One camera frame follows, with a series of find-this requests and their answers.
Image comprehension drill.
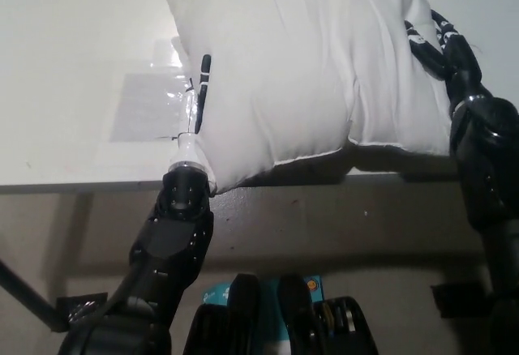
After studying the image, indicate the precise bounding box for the white and black left hand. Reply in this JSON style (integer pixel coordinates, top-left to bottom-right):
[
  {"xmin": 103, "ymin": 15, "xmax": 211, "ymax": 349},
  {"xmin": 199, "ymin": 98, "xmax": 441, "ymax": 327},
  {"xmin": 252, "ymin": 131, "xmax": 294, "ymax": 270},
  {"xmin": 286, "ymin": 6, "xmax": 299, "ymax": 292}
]
[{"xmin": 169, "ymin": 53, "xmax": 213, "ymax": 172}]

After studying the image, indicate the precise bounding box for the black and white right hand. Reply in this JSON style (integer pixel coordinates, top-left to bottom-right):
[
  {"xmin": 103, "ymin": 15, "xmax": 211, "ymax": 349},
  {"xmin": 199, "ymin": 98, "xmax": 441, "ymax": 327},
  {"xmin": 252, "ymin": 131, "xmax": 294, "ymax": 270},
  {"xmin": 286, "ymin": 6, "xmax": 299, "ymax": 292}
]
[{"xmin": 404, "ymin": 8, "xmax": 494, "ymax": 107}]

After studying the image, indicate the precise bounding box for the white pillow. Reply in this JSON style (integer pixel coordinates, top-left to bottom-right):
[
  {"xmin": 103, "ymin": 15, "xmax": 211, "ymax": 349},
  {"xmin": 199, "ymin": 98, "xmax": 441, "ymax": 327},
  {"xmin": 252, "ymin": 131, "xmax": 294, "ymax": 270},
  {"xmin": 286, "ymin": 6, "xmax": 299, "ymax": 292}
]
[{"xmin": 163, "ymin": 0, "xmax": 457, "ymax": 194}]

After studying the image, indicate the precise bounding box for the clear plastic sleeve with paper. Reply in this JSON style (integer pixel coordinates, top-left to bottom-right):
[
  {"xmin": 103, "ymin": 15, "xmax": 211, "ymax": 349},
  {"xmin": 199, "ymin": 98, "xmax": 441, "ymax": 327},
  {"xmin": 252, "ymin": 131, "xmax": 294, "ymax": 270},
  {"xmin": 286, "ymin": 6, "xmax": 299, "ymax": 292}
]
[{"xmin": 107, "ymin": 36, "xmax": 196, "ymax": 144}]

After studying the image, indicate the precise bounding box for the black table leg bar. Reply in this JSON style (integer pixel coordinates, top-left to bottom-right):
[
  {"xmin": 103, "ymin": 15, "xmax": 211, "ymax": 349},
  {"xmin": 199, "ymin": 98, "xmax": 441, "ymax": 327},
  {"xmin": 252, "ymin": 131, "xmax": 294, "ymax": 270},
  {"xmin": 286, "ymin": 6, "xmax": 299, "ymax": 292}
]
[{"xmin": 0, "ymin": 257, "xmax": 68, "ymax": 332}]

